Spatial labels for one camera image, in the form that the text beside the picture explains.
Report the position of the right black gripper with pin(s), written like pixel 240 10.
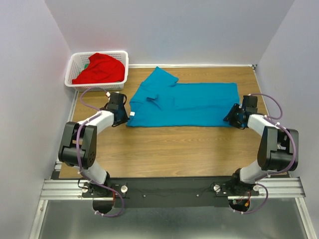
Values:
pixel 230 117

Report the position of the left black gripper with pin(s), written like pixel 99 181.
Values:
pixel 125 119

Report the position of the blue t shirt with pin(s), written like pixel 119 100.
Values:
pixel 161 100

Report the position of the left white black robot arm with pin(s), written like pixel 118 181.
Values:
pixel 78 148

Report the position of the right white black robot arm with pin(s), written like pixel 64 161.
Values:
pixel 277 153

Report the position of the red t shirt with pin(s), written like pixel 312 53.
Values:
pixel 101 69

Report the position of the white plastic basket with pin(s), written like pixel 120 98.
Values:
pixel 76 65

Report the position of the aluminium frame rail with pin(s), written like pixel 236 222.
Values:
pixel 284 188

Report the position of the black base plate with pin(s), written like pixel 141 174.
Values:
pixel 168 192

